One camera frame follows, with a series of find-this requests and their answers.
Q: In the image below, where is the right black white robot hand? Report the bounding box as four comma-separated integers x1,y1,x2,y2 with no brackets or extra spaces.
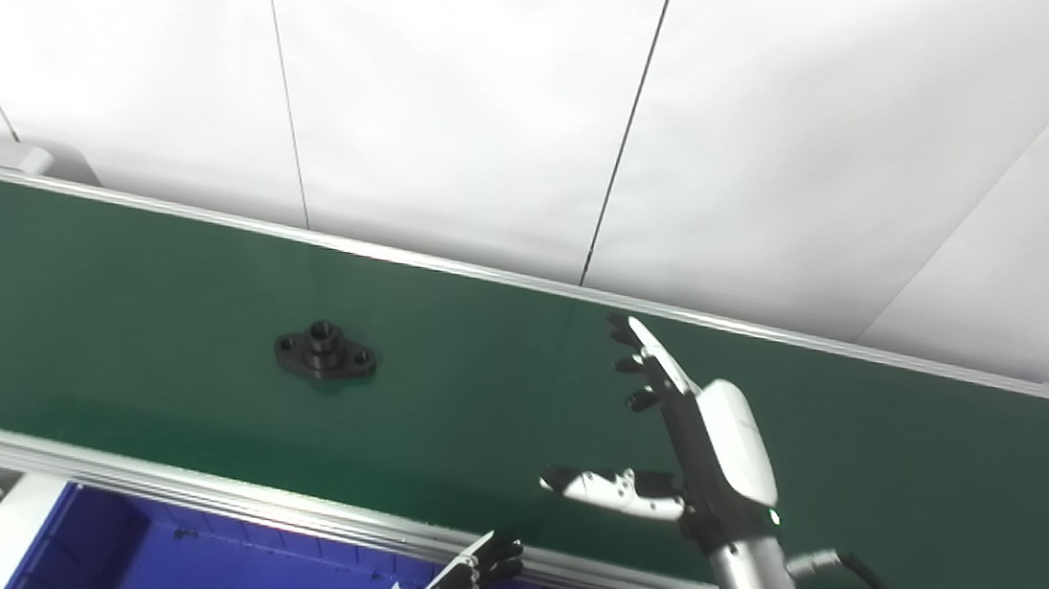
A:
534,307,798,562

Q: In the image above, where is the black flanged metal part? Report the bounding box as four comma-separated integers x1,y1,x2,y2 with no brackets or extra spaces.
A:
271,314,382,389

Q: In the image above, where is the green conveyor belt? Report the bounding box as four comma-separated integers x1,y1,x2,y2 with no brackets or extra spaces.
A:
0,170,1049,589

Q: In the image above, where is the aluminium conveyor side rail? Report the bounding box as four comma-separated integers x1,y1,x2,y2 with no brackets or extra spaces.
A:
0,160,1049,407
0,417,1049,589

